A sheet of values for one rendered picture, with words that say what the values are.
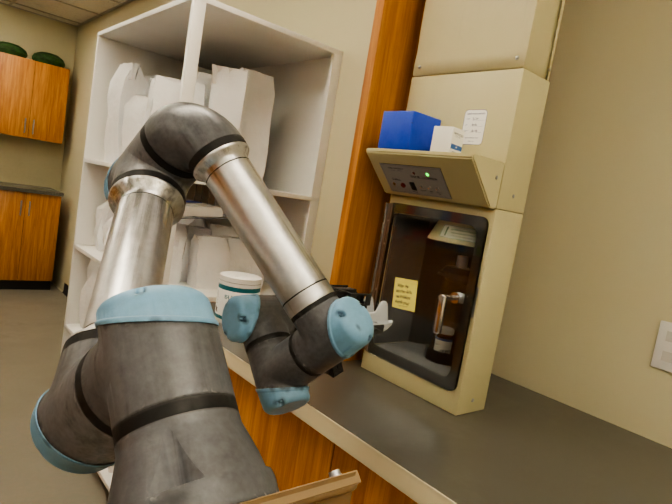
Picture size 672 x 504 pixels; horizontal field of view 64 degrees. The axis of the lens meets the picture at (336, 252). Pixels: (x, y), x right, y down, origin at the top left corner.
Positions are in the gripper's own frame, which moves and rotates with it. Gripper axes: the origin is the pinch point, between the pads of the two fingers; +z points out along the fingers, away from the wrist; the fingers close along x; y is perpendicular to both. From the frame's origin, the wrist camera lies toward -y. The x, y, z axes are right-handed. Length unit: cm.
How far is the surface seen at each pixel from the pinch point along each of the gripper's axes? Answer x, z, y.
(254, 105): 133, 41, 56
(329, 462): 4.3, -4.3, -30.8
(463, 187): -0.1, 16.7, 30.0
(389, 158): 19.1, 12.3, 34.4
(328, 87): 111, 61, 68
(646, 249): -21, 66, 23
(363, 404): 6.8, 5.3, -20.4
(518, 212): -5.3, 31.5, 26.9
